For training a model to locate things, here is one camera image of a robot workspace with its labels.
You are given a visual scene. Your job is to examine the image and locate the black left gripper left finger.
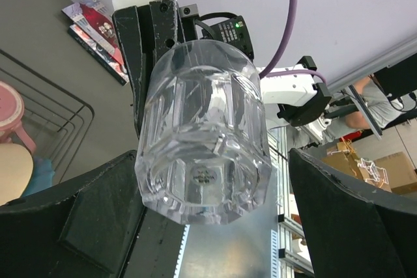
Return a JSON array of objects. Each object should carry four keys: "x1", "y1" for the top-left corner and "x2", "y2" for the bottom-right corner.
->
[{"x1": 1, "y1": 150, "x2": 143, "y2": 277}]

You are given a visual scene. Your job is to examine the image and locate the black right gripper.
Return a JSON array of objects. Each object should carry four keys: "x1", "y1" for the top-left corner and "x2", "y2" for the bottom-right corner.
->
[{"x1": 112, "y1": 0, "x2": 215, "y2": 135}]

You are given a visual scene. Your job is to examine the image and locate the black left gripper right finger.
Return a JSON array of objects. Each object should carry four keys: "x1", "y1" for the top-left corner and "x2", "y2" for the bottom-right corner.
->
[{"x1": 288, "y1": 148, "x2": 416, "y2": 277}]

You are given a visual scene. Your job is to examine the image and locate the teal scalloped plate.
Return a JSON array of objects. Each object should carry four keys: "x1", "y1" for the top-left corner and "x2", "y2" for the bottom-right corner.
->
[{"x1": 22, "y1": 156, "x2": 55, "y2": 197}]

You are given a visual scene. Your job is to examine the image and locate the orange floral plate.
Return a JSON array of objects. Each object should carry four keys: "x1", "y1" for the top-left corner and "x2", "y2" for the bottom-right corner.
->
[{"x1": 0, "y1": 143, "x2": 34, "y2": 205}]

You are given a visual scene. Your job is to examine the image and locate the black wire dish rack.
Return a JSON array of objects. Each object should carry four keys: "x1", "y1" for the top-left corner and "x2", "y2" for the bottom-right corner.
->
[{"x1": 1, "y1": 51, "x2": 94, "y2": 184}]

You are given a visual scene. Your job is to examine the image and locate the clear drinking glass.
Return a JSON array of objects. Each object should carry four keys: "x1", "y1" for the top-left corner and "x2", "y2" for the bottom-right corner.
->
[{"x1": 135, "y1": 40, "x2": 272, "y2": 225}]

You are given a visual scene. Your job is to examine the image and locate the pink glass mug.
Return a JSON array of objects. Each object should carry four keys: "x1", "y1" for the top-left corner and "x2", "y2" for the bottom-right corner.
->
[{"x1": 1, "y1": 81, "x2": 36, "y2": 155}]

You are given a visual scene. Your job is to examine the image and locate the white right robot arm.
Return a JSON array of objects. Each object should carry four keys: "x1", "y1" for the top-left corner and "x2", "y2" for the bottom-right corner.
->
[{"x1": 112, "y1": 0, "x2": 331, "y2": 136}]

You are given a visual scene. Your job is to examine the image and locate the illustrated red castle book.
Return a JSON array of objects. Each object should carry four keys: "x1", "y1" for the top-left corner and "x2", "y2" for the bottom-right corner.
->
[{"x1": 62, "y1": 0, "x2": 124, "y2": 65}]

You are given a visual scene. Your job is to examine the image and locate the brown cardboard boxes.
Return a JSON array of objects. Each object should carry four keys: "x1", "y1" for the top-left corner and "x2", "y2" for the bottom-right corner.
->
[{"x1": 321, "y1": 141, "x2": 416, "y2": 195}]

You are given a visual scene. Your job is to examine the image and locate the person in grey shirt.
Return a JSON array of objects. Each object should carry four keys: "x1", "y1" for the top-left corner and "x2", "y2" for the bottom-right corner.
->
[{"x1": 286, "y1": 75, "x2": 405, "y2": 150}]

